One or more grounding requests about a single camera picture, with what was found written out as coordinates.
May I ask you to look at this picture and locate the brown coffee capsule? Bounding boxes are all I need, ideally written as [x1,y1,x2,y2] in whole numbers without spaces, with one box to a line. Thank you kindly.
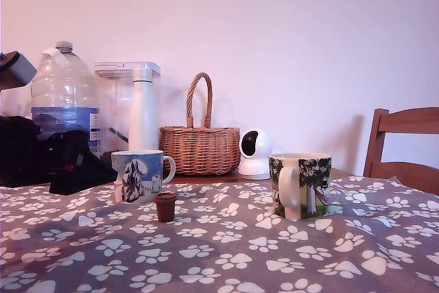
[152,191,178,223]

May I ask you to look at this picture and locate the blue mug with snowy print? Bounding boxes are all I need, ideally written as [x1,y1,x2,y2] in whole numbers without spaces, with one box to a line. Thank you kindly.
[110,150,177,204]

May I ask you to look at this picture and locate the clear plastic container with lid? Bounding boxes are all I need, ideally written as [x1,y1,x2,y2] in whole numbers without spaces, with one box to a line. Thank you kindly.
[94,61,163,159]

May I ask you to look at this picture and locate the white insulated bottle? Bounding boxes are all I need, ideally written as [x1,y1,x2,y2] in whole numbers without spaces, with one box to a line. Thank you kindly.
[128,68,160,152]

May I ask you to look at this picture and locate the large clear water bottle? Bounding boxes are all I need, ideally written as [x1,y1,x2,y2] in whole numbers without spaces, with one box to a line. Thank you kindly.
[30,40,101,161]

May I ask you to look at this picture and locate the grey paw print tablecloth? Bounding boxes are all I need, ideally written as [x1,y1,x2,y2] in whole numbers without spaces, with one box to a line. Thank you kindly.
[0,174,439,293]

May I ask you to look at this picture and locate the green mug with tree print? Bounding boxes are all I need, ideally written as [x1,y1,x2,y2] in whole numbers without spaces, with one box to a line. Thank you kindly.
[268,152,333,222]

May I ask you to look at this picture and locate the wooden chair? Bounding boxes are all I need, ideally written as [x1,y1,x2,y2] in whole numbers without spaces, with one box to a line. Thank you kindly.
[362,106,439,198]

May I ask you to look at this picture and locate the wicker basket with handle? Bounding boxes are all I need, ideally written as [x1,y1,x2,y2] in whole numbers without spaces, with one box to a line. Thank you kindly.
[158,72,242,176]

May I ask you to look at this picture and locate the grey camera box with bracket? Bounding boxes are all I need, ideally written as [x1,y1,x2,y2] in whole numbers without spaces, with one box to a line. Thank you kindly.
[0,50,38,91]

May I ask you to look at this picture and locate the small white round camera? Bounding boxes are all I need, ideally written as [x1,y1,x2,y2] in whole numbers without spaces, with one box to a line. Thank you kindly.
[238,128,274,181]

